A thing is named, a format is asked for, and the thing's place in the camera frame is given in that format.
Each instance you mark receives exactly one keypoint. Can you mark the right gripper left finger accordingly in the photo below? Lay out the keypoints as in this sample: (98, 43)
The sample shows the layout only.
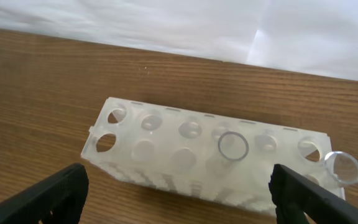
(48, 199)

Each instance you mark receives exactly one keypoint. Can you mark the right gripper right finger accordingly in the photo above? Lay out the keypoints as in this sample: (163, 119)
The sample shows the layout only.
(300, 199)

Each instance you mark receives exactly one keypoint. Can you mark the clear test tube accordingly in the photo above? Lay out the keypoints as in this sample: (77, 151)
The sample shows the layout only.
(343, 168)
(225, 155)

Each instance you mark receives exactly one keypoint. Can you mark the white test tube rack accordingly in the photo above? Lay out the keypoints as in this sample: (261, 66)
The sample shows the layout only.
(166, 149)

